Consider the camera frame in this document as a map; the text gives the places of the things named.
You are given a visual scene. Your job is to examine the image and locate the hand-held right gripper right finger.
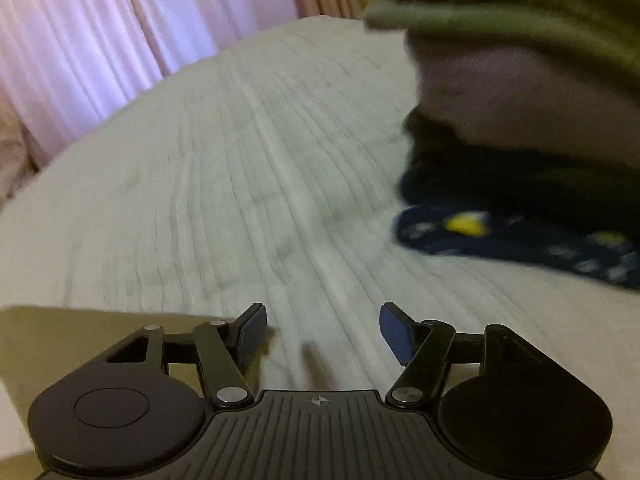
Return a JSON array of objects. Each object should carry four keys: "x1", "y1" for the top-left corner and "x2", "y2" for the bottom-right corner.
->
[{"x1": 379, "y1": 302, "x2": 544, "y2": 407}]

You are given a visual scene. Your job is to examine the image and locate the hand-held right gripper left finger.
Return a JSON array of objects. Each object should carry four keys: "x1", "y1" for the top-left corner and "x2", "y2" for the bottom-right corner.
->
[{"x1": 105, "y1": 302, "x2": 268, "y2": 408}]

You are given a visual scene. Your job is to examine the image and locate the brown pants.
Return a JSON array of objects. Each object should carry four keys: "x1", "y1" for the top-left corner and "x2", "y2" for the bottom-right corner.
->
[{"x1": 0, "y1": 305, "x2": 239, "y2": 413}]

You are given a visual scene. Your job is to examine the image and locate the mixed-colour folded clothes pile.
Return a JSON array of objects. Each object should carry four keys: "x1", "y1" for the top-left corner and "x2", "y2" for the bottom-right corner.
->
[{"x1": 361, "y1": 0, "x2": 640, "y2": 292}]

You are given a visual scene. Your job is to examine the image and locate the grey striped bedspread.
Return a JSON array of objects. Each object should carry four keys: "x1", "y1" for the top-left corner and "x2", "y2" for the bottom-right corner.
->
[{"x1": 0, "y1": 15, "x2": 640, "y2": 463}]

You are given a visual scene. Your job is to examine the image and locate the pink sheer curtain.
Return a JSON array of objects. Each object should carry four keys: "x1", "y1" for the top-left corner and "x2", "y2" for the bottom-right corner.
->
[{"x1": 0, "y1": 0, "x2": 301, "y2": 173}]

